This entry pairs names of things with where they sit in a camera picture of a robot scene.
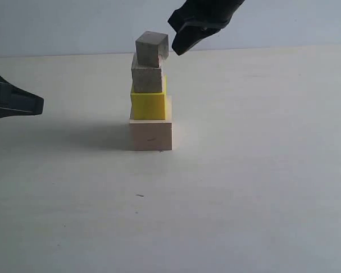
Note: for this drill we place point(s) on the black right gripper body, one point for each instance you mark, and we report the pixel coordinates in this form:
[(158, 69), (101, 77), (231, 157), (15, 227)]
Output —
[(204, 14)]

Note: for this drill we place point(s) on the large wooden cube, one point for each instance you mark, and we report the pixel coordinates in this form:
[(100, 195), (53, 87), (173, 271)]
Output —
[(152, 135)]

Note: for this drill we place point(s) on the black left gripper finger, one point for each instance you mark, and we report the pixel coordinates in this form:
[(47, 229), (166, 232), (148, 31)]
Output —
[(23, 103)]

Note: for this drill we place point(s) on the yellow block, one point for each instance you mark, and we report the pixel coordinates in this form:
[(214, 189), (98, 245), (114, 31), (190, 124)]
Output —
[(149, 106)]

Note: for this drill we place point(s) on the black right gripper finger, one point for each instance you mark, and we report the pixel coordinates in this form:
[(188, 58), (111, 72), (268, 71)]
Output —
[(191, 33)]

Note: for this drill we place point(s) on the small wooden cube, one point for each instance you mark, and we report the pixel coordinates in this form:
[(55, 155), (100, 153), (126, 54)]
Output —
[(152, 48)]

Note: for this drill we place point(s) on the medium wooden cube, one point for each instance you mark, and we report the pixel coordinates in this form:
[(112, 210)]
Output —
[(146, 79)]

